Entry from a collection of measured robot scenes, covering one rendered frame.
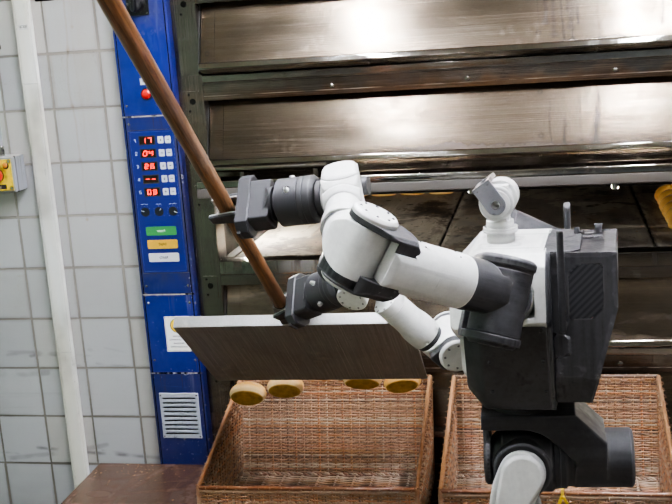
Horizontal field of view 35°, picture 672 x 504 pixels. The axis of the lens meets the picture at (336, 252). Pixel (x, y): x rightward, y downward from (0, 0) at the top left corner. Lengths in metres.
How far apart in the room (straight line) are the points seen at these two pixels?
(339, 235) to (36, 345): 1.82
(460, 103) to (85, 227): 1.12
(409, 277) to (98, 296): 1.69
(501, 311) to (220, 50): 1.43
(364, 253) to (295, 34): 1.35
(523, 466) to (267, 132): 1.29
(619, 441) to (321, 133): 1.25
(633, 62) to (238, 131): 1.05
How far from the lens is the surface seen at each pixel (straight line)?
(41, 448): 3.46
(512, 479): 2.08
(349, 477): 3.04
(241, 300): 3.09
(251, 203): 1.96
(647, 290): 2.97
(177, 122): 1.75
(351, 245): 1.65
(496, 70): 2.85
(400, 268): 1.65
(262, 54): 2.93
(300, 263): 3.00
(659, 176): 2.74
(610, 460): 2.11
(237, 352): 2.64
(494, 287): 1.76
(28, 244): 3.27
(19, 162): 3.20
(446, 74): 2.86
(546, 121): 2.86
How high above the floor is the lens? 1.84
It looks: 12 degrees down
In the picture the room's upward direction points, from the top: 4 degrees counter-clockwise
